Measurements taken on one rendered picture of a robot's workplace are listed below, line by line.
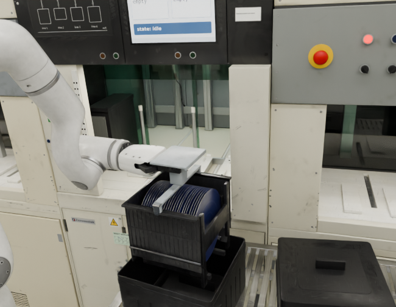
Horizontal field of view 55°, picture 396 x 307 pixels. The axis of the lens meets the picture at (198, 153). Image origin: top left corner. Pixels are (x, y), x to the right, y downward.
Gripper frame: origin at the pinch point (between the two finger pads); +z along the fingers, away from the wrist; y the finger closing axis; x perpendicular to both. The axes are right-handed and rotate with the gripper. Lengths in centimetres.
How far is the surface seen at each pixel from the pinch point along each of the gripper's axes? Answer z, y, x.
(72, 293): -76, -26, -89
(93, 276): -63, -28, -77
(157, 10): -21, -32, 35
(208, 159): -22, -70, -31
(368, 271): 48, -20, -35
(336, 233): 38, -41, -39
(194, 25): -8.9, -33.7, 30.4
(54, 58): -61, -27, 21
